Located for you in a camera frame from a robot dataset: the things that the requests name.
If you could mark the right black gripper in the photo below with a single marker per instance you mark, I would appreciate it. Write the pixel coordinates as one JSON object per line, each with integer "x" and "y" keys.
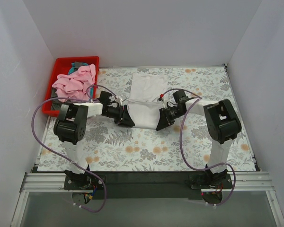
{"x": 164, "y": 116}

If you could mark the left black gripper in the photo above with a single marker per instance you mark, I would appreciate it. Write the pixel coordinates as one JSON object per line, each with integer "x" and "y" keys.
{"x": 122, "y": 115}

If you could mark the white t shirt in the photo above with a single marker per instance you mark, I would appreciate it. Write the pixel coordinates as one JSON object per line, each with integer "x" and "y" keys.
{"x": 143, "y": 104}

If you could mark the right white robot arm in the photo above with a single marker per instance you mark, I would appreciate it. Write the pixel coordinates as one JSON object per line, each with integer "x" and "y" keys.
{"x": 223, "y": 127}

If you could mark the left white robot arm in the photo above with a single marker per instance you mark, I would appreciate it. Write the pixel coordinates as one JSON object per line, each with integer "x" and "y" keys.
{"x": 70, "y": 128}

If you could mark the pink t shirt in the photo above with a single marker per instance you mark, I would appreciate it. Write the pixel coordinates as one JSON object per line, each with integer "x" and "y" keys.
{"x": 59, "y": 86}

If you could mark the grey t shirt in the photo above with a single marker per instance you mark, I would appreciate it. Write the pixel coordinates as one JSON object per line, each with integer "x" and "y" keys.
{"x": 56, "y": 104}

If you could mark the teal t shirt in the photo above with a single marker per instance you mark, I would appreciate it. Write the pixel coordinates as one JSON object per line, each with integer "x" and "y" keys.
{"x": 92, "y": 92}

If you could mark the red plastic bin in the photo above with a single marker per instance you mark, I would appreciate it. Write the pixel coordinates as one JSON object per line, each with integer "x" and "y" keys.
{"x": 62, "y": 66}

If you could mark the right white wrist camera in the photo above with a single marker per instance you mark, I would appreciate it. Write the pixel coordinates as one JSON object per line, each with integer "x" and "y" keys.
{"x": 161, "y": 100}

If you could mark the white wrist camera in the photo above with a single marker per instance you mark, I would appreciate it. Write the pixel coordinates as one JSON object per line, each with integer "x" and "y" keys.
{"x": 161, "y": 100}
{"x": 121, "y": 99}

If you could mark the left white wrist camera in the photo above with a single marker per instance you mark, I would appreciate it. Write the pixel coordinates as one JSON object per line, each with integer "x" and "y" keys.
{"x": 121, "y": 99}

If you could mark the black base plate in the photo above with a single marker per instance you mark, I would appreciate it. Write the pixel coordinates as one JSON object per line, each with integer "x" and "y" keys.
{"x": 130, "y": 192}

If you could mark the aluminium rail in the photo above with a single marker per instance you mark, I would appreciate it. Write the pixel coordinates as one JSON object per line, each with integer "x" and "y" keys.
{"x": 60, "y": 182}

